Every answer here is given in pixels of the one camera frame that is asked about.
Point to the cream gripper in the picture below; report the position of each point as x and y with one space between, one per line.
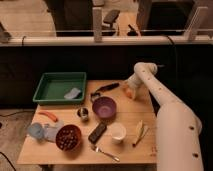
125 86

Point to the orange yellow apple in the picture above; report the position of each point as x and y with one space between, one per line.
129 93

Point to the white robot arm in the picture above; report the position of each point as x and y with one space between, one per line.
177 126

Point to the white paper cup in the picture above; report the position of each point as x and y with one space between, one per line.
117 132

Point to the small metal cup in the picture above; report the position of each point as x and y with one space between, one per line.
83 113

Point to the purple bowl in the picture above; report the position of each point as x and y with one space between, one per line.
104 107

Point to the wooden table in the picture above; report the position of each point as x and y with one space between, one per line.
129 113

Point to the grey cloth in tray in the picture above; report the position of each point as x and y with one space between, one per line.
72 94

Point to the black rectangular block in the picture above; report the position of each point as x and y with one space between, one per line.
97 133

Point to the silver fork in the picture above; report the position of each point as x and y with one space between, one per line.
98 150

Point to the green plastic tray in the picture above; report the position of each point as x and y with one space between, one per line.
53 86

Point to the clear plastic bag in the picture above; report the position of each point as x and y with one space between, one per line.
50 131

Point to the black handled peeler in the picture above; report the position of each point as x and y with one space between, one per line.
97 93

